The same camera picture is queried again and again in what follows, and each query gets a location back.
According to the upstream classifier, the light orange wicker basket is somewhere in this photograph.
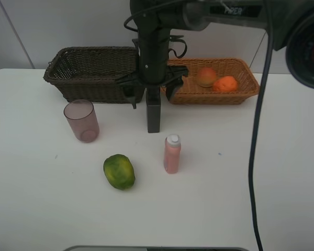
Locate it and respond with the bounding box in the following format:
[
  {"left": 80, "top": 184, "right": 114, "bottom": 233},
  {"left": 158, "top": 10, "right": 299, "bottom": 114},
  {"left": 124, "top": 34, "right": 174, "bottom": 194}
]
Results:
[{"left": 168, "top": 58, "right": 260, "bottom": 105}]

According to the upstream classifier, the pink bottle white cap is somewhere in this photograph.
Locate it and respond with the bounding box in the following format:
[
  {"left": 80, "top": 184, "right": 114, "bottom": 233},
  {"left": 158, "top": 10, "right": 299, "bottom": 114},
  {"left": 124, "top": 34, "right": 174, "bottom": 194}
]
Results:
[{"left": 164, "top": 134, "right": 181, "bottom": 174}]

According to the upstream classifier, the orange tangerine fruit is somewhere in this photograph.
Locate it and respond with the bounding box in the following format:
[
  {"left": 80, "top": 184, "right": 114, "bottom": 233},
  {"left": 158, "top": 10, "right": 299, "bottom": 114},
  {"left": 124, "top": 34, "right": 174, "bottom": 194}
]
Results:
[{"left": 212, "top": 76, "right": 238, "bottom": 93}]

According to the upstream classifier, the dark green rectangular bottle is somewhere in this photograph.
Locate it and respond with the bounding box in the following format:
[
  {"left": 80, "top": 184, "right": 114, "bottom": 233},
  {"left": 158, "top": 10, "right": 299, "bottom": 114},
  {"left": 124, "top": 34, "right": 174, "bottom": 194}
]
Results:
[{"left": 146, "top": 88, "right": 161, "bottom": 133}]

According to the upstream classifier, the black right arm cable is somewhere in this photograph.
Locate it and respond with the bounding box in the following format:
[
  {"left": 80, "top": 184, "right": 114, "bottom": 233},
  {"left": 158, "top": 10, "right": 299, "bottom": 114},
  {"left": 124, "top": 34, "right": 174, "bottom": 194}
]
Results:
[{"left": 248, "top": 0, "right": 275, "bottom": 251}]

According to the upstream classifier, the green mango fruit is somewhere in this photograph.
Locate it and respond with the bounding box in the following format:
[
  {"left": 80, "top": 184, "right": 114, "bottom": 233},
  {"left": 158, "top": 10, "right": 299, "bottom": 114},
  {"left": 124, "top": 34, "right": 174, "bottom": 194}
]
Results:
[{"left": 103, "top": 154, "right": 136, "bottom": 190}]

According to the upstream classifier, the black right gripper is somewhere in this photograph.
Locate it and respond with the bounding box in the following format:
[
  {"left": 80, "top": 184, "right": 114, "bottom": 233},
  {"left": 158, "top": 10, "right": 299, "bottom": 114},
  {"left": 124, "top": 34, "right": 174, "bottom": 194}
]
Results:
[{"left": 116, "top": 28, "right": 188, "bottom": 109}]

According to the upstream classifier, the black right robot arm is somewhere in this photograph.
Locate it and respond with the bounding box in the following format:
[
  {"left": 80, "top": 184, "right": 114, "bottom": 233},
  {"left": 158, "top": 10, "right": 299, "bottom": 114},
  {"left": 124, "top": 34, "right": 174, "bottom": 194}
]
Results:
[{"left": 116, "top": 1, "right": 314, "bottom": 105}]

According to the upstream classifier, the red yellow peach fruit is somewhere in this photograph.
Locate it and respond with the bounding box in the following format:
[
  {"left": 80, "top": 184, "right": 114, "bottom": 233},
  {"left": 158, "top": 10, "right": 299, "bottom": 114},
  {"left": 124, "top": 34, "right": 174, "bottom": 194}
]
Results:
[{"left": 196, "top": 67, "right": 218, "bottom": 88}]

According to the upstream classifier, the translucent pink plastic cup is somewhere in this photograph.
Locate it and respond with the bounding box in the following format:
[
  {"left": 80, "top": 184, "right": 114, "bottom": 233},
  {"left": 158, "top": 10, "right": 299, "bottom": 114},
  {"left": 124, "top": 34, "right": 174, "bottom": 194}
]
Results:
[{"left": 63, "top": 99, "right": 99, "bottom": 143}]

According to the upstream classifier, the dark brown wicker basket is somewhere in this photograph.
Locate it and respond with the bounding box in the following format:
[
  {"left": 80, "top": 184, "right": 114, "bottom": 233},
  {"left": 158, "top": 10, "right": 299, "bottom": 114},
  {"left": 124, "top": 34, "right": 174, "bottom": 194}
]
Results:
[{"left": 43, "top": 47, "right": 138, "bottom": 104}]

